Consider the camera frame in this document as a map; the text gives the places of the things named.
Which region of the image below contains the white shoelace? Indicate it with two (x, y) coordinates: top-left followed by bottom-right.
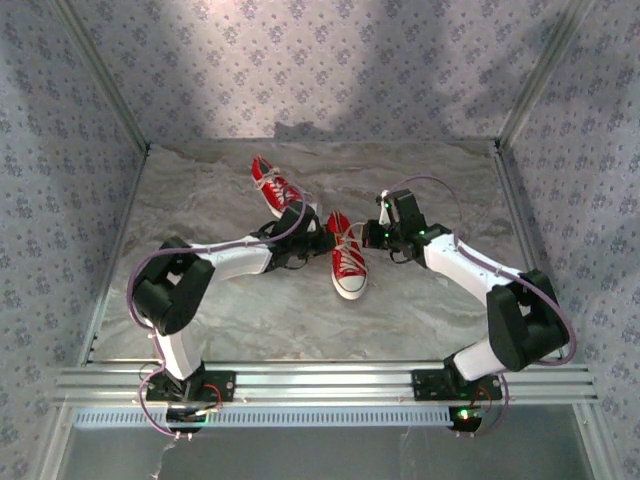
(253, 167), (296, 211)
(329, 222), (369, 281)

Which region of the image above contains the grey slotted cable duct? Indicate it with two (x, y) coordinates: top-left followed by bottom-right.
(73, 405), (461, 430)

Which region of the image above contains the aluminium frame leg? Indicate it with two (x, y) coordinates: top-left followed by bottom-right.
(34, 405), (76, 480)
(572, 403), (609, 480)

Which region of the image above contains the black controller board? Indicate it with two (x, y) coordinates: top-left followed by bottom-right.
(447, 405), (486, 435)
(164, 405), (209, 435)

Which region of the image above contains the floral fabric enclosure lining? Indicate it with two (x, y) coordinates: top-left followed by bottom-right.
(0, 0), (640, 480)

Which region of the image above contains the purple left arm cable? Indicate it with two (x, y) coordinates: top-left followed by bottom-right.
(127, 184), (307, 440)

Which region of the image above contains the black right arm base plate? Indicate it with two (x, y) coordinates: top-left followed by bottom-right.
(410, 369), (504, 402)

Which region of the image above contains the aluminium side rail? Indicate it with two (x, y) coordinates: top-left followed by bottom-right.
(492, 139), (574, 366)
(77, 147), (151, 366)

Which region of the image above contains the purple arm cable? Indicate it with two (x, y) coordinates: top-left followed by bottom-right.
(127, 184), (307, 440)
(384, 175), (578, 439)

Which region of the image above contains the aluminium frame post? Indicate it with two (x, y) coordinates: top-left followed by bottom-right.
(494, 0), (599, 151)
(49, 0), (152, 154)

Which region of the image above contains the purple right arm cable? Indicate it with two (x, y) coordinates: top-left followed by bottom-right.
(384, 175), (578, 439)

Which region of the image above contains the aluminium mounting rail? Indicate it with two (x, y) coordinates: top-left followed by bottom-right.
(49, 360), (601, 407)

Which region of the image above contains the red canvas sneaker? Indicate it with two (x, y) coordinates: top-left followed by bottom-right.
(325, 209), (370, 301)
(249, 154), (319, 226)

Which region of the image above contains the white torn strip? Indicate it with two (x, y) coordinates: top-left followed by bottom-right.
(149, 442), (174, 480)

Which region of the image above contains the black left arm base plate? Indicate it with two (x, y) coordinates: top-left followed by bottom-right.
(145, 370), (237, 404)

